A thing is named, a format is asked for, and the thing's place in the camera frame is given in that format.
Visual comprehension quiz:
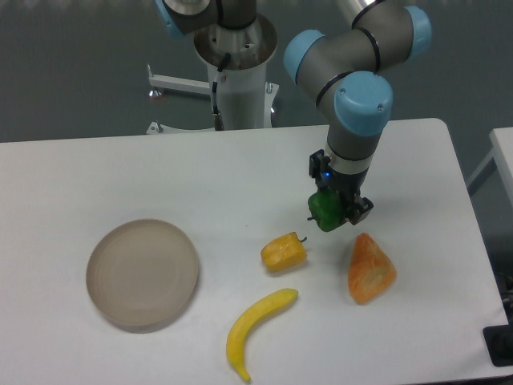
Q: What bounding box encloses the beige round plate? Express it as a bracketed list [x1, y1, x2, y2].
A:
[86, 219, 200, 333]

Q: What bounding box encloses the yellow toy pepper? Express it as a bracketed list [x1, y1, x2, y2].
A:
[261, 232, 307, 272]

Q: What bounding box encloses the white side table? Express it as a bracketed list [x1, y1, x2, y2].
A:
[466, 127, 513, 202]

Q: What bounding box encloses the orange toy fruit wedge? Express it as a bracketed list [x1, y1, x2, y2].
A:
[348, 233, 397, 305]

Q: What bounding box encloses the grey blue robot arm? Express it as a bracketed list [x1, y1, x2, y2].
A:
[156, 1, 432, 232]

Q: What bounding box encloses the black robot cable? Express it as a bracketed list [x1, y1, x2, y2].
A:
[211, 52, 231, 132]

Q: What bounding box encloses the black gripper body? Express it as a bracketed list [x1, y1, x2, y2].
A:
[309, 148, 370, 202]

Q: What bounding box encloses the green toy pepper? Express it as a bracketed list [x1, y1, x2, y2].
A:
[308, 189, 340, 233]

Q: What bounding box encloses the yellow toy banana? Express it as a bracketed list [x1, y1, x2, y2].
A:
[225, 288, 299, 384]

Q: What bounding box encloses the black device at edge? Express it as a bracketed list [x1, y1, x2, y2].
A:
[483, 325, 512, 367]

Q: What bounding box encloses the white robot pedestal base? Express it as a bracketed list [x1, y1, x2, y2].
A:
[147, 14, 279, 131]

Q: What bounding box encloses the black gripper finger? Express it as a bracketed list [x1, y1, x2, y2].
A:
[346, 195, 374, 225]
[337, 192, 348, 226]

